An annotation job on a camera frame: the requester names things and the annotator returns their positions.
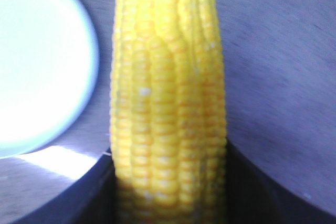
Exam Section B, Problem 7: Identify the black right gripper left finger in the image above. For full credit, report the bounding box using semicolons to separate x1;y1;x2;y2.
16;147;117;223

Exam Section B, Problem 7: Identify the light blue round plate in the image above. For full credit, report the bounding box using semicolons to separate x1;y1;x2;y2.
1;0;99;158

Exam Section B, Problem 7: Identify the yellow corn cob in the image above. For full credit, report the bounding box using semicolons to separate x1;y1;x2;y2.
110;0;227;223

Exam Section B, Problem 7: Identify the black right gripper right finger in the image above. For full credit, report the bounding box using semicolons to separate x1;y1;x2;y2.
226;142;335;224

